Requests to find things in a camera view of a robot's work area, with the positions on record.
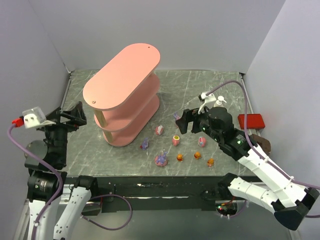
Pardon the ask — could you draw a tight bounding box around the small purple bunny toy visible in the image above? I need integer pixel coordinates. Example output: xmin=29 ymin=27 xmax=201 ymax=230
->
xmin=140 ymin=137 xmax=149 ymax=150

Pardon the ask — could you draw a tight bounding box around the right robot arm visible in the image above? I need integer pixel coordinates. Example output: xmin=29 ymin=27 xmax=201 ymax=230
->
xmin=175 ymin=107 xmax=320 ymax=231

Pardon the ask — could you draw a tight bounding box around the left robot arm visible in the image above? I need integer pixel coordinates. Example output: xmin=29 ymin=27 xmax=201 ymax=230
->
xmin=22 ymin=101 xmax=98 ymax=240

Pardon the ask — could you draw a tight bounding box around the pink three-tier shelf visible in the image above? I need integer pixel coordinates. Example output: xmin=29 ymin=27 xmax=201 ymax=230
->
xmin=82 ymin=43 xmax=161 ymax=147

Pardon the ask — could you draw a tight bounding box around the pink toy with yellow top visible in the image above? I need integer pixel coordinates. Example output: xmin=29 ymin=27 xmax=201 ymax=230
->
xmin=172 ymin=135 xmax=180 ymax=146

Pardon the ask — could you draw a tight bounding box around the pink blue patterned egg toy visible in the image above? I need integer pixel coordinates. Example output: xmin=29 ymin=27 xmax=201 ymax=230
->
xmin=198 ymin=136 xmax=207 ymax=148

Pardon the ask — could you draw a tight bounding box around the pink white egg toy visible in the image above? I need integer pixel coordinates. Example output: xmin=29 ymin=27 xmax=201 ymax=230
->
xmin=155 ymin=125 xmax=164 ymax=136

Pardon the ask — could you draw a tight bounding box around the cream pump lotion bottle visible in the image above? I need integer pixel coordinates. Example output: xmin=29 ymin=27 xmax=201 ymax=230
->
xmin=214 ymin=95 xmax=226 ymax=108

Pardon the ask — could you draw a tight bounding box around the orange bear toy middle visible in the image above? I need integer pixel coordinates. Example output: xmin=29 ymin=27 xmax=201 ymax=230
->
xmin=194 ymin=151 xmax=202 ymax=160

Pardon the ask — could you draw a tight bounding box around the orange bear toy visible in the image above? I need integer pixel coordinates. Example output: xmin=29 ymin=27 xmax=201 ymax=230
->
xmin=194 ymin=151 xmax=202 ymax=160
xmin=207 ymin=158 xmax=215 ymax=167
xmin=176 ymin=154 xmax=184 ymax=162

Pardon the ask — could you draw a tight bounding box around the orange bear toy left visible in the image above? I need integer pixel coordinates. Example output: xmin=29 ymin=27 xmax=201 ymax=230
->
xmin=176 ymin=154 xmax=184 ymax=162

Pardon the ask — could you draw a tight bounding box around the orange bear toy right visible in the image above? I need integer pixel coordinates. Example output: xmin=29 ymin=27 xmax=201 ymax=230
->
xmin=207 ymin=158 xmax=215 ymax=167

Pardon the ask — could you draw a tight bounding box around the red rectangular box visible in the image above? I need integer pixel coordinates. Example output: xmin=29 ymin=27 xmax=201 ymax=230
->
xmin=237 ymin=114 xmax=266 ymax=130

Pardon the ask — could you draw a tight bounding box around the brown and green roll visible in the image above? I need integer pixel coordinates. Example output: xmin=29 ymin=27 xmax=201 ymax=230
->
xmin=250 ymin=134 xmax=271 ymax=156

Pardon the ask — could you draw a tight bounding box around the electronics board with leds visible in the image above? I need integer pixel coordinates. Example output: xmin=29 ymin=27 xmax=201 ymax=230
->
xmin=216 ymin=203 xmax=238 ymax=218

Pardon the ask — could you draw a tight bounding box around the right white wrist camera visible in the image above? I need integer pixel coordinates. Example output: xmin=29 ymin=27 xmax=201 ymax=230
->
xmin=198 ymin=91 xmax=217 ymax=114

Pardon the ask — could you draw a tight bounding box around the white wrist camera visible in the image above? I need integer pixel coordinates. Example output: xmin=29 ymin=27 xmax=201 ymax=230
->
xmin=198 ymin=91 xmax=217 ymax=114
xmin=11 ymin=106 xmax=56 ymax=129

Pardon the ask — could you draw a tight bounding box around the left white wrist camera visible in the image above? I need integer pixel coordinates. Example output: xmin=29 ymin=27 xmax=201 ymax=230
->
xmin=11 ymin=106 xmax=56 ymax=129

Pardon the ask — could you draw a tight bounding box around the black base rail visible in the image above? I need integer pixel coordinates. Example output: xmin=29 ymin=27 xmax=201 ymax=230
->
xmin=91 ymin=176 xmax=238 ymax=213

